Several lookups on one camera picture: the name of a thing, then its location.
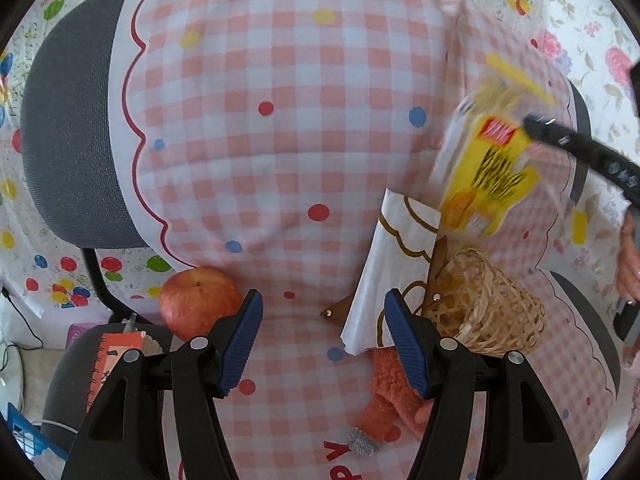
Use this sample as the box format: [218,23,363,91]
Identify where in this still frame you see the yellow snack wrapper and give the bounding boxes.
[439,118,539,238]

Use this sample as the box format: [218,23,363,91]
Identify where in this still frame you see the clear yellow-edged plastic wrapper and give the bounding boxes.
[428,52,558,191]

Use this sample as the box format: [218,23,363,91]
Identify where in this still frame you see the right hand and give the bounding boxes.
[616,212,640,301]

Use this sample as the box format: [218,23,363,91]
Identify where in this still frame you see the orange knitted glove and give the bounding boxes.
[348,348,433,456]

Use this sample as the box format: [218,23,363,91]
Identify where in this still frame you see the small yellow wrapper scrap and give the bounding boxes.
[572,209,589,246]

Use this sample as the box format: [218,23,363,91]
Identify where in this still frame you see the woven bamboo basket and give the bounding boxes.
[422,248,546,356]

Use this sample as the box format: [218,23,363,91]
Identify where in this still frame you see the red apple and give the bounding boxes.
[158,266,243,341]

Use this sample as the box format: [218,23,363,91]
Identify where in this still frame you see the white paper bag brown lines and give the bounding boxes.
[341,190,440,356]

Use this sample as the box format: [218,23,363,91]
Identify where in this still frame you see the orange cover notebook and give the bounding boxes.
[86,330,163,412]

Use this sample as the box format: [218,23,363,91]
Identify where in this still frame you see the blue plastic basket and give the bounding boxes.
[6,403,67,460]

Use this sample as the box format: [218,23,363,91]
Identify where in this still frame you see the pink checkered chair cover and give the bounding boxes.
[101,0,638,479]

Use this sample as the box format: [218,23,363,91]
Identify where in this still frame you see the floral wall cloth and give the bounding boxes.
[539,0,639,315]

